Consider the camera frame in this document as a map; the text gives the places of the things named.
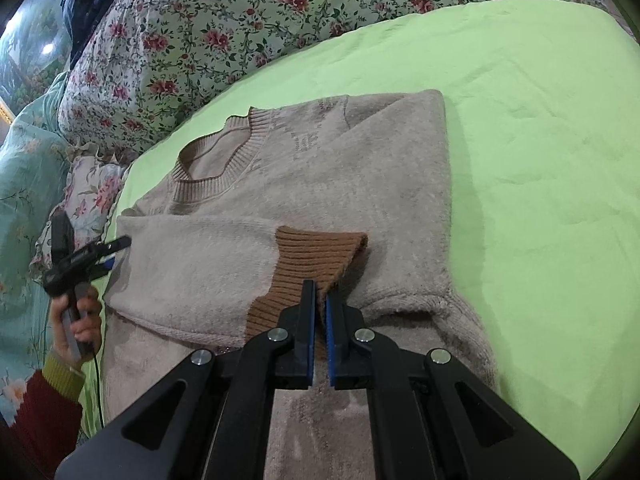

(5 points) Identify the floral quilt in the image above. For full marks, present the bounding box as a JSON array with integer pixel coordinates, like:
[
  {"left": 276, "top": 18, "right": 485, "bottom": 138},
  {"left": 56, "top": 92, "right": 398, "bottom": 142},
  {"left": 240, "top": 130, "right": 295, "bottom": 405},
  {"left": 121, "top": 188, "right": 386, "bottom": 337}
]
[{"left": 29, "top": 0, "right": 616, "bottom": 281}]

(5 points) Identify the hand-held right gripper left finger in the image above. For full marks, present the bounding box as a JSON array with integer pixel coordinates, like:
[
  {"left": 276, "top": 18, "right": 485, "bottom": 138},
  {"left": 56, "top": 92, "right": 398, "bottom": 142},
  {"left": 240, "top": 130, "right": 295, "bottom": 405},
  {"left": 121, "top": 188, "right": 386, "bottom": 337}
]
[{"left": 54, "top": 278, "right": 319, "bottom": 480}]

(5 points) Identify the black cable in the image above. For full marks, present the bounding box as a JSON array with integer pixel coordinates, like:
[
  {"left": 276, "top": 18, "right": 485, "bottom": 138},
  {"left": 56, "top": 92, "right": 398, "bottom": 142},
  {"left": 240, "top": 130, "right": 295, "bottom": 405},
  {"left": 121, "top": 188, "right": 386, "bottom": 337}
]
[{"left": 90, "top": 285, "right": 112, "bottom": 431}]

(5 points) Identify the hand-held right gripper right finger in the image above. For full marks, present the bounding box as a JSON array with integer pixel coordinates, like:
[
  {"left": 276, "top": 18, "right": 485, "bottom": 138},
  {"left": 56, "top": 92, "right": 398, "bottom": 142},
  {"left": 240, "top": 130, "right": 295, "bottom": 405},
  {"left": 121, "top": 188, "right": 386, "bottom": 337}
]
[{"left": 325, "top": 292, "right": 581, "bottom": 480}]

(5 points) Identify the landscape wall picture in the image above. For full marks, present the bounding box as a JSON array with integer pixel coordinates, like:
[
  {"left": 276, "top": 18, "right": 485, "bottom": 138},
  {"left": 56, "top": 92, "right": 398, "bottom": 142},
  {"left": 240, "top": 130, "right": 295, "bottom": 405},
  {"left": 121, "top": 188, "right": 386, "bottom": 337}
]
[{"left": 0, "top": 0, "right": 76, "bottom": 123}]

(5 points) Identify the beige knit sweater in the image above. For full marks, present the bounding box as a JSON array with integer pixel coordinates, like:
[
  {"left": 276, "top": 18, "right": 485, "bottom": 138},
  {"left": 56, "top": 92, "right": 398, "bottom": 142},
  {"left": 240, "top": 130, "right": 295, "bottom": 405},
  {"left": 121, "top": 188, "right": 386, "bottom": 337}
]
[{"left": 101, "top": 89, "right": 500, "bottom": 480}]

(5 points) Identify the person's left forearm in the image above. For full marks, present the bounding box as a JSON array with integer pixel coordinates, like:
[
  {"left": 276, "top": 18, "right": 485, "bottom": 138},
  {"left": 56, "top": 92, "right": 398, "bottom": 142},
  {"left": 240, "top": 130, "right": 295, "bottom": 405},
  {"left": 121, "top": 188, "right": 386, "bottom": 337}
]
[{"left": 0, "top": 351, "right": 84, "bottom": 476}]

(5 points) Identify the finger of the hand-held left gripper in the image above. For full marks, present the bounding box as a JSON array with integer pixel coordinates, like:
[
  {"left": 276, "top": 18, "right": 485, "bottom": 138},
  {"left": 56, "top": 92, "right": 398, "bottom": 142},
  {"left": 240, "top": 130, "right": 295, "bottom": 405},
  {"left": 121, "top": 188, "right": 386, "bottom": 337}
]
[{"left": 75, "top": 235, "right": 133, "bottom": 267}]

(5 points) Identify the person's left hand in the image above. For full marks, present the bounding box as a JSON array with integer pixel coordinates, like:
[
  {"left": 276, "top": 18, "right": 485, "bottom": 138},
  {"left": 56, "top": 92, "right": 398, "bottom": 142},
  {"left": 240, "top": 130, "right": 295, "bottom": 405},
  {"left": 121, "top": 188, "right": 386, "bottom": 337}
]
[{"left": 50, "top": 285, "right": 104, "bottom": 363}]

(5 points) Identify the green bed sheet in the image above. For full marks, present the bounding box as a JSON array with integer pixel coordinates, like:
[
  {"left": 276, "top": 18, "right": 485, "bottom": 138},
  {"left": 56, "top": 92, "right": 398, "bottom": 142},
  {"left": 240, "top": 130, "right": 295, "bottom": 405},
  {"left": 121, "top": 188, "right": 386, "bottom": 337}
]
[{"left": 80, "top": 0, "right": 640, "bottom": 480}]

